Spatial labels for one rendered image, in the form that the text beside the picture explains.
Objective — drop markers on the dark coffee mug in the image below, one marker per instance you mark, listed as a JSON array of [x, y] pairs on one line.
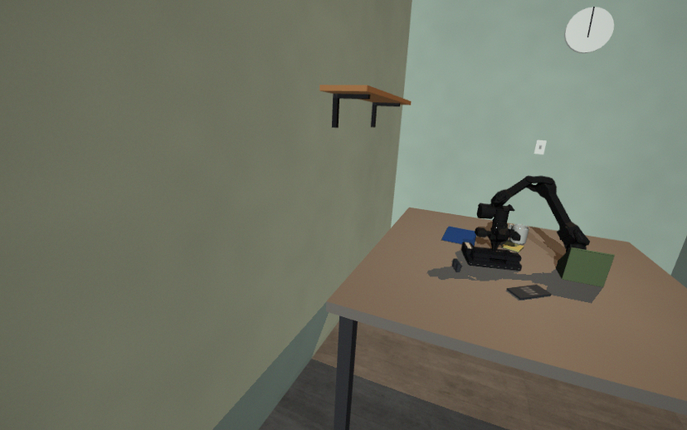
[[522, 230]]

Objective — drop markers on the blue flat rectangular panel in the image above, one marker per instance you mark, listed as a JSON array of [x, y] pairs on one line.
[[459, 235]]

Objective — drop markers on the yellow sticky note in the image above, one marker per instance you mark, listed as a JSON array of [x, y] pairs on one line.
[[513, 246]]

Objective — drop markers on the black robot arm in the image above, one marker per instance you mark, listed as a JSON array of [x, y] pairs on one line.
[[569, 232]]

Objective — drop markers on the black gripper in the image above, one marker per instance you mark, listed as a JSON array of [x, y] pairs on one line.
[[481, 232]]

